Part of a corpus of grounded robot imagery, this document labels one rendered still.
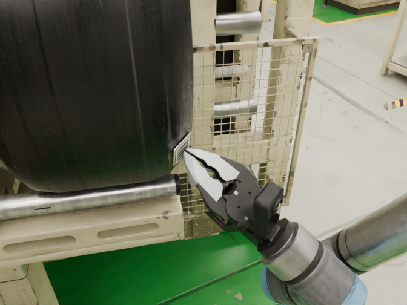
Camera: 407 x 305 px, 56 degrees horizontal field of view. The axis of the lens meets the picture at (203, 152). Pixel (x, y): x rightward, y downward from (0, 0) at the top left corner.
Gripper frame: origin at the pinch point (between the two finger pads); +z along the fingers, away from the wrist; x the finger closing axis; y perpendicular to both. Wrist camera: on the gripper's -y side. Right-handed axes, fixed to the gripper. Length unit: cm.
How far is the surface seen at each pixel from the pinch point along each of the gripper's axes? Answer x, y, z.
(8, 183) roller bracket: -20.1, 31.9, 23.2
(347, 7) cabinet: 390, 282, -38
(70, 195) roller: -14.9, 18.8, 10.9
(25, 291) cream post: -36, 52, 6
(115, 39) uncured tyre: -2.1, -16.2, 15.7
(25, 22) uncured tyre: -7.7, -15.9, 23.3
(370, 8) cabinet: 402, 270, -58
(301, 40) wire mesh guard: 63, 33, -4
